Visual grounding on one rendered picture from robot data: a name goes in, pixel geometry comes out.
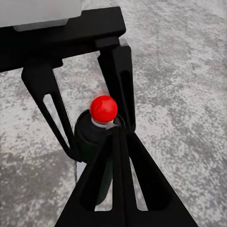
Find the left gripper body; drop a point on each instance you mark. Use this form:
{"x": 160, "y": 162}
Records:
{"x": 65, "y": 41}

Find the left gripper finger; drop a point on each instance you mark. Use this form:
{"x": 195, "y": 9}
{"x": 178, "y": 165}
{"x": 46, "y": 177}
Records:
{"x": 116, "y": 65}
{"x": 39, "y": 79}

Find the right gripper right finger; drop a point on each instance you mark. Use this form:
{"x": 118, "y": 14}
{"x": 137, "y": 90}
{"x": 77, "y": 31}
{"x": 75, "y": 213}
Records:
{"x": 165, "y": 208}

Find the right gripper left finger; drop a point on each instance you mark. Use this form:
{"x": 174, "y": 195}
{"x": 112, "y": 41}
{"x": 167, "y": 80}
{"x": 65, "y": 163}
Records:
{"x": 80, "y": 207}

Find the insectifuge atomizer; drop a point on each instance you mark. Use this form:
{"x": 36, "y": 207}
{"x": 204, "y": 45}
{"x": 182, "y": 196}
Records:
{"x": 101, "y": 116}

